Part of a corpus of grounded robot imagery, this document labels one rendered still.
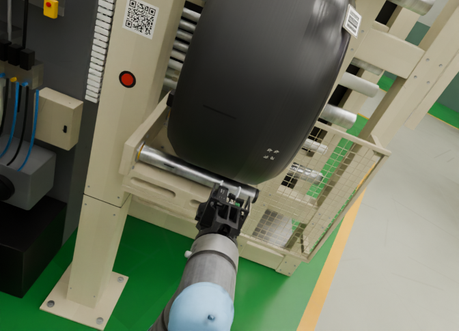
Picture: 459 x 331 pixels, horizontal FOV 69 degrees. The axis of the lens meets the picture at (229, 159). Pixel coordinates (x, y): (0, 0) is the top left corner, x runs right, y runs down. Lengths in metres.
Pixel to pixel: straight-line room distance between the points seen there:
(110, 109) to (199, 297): 0.67
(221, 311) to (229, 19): 0.48
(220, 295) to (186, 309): 0.05
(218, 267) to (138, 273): 1.34
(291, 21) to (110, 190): 0.76
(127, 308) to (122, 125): 0.94
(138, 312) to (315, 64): 1.34
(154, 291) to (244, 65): 1.32
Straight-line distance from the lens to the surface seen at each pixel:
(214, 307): 0.42
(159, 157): 0.92
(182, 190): 0.92
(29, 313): 1.67
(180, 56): 1.30
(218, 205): 0.58
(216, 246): 0.50
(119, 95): 0.96
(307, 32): 0.68
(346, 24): 0.73
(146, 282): 1.77
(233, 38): 0.65
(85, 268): 1.47
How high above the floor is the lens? 1.44
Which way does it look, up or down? 31 degrees down
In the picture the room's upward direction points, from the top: 24 degrees clockwise
